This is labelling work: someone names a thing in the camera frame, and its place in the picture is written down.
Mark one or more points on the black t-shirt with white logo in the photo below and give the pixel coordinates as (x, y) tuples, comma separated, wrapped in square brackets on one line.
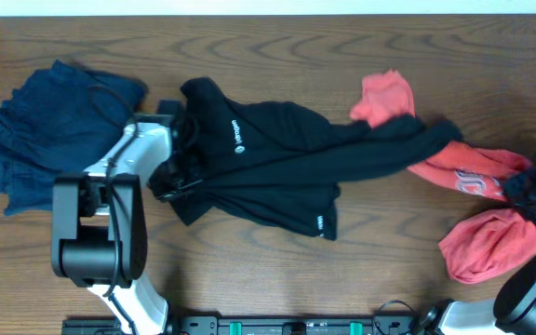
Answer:
[(280, 164)]

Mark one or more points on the red t-shirt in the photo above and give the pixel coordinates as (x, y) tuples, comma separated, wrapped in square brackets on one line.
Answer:
[(492, 242)]

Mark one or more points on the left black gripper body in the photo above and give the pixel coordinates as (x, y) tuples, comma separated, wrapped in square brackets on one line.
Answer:
[(176, 179)]

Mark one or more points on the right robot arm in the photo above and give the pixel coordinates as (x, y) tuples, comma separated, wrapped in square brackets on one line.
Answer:
[(513, 311)]

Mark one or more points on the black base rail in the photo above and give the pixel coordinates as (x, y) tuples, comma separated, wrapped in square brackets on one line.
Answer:
[(210, 325)]

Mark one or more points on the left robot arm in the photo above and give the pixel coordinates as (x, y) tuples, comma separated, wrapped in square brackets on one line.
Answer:
[(99, 235)]

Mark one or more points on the folded navy blue garment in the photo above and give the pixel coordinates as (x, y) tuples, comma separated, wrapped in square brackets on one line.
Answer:
[(63, 119)]

